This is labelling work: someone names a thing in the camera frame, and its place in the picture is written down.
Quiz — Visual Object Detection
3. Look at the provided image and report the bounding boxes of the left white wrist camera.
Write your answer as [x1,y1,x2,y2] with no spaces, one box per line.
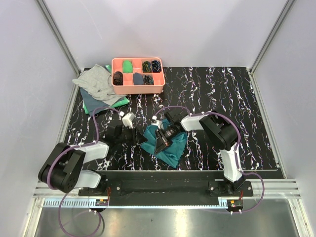
[121,113,136,129]

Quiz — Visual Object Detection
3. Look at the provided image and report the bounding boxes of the grey cloth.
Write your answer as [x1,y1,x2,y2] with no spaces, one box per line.
[72,64,126,106]

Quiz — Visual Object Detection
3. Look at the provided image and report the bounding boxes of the pink divided organizer tray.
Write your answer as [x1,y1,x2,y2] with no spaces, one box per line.
[112,57,165,94]

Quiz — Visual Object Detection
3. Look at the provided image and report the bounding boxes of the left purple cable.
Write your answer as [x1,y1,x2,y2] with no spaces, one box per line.
[48,106,124,235]

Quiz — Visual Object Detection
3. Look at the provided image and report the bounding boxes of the green rolled cloth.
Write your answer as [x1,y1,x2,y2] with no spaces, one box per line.
[122,60,133,73]

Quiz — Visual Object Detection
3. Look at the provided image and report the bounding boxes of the teal cloth napkin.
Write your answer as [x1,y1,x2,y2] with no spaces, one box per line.
[141,125,187,168]

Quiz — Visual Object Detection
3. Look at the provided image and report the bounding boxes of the dark patterned rolled cloth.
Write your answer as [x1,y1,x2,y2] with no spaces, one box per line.
[143,75,154,85]

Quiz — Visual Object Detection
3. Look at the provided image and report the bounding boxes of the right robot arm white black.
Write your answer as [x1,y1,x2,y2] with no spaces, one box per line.
[154,111,245,196]

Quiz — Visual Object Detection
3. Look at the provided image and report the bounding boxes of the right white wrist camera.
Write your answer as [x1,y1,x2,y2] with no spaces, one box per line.
[151,116,163,129]

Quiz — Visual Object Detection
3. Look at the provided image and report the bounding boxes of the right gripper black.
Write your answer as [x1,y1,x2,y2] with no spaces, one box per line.
[155,125,179,155]

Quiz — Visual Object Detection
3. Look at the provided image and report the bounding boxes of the mint green cloth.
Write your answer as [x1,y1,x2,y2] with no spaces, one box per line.
[94,65,129,113]

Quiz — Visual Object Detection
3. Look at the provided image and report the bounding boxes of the slate blue rolled cloth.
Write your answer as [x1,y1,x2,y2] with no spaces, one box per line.
[133,73,144,85]

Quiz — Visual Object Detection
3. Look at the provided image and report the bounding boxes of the yellow dark patterned roll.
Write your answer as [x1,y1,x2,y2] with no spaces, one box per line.
[142,61,152,73]

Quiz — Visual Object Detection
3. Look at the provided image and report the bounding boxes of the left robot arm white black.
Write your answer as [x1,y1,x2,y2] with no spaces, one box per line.
[38,125,147,196]

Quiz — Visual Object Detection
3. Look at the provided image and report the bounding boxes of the dark blue cloth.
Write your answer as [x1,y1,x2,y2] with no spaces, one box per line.
[79,87,110,116]

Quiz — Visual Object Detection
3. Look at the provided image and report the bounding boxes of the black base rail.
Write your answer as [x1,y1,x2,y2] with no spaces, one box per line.
[79,171,254,208]

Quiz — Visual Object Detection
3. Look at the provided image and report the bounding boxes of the dark maroon rolled cloth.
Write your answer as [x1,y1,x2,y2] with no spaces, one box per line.
[112,71,123,86]

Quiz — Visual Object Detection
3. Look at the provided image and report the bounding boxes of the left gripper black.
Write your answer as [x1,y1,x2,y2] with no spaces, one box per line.
[116,124,148,146]

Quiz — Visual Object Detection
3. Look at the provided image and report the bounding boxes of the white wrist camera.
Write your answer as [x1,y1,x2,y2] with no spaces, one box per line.
[121,113,136,129]
[151,116,163,129]

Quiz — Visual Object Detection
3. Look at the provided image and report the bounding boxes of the blue dark patterned roll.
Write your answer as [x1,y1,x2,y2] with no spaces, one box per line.
[151,60,161,73]

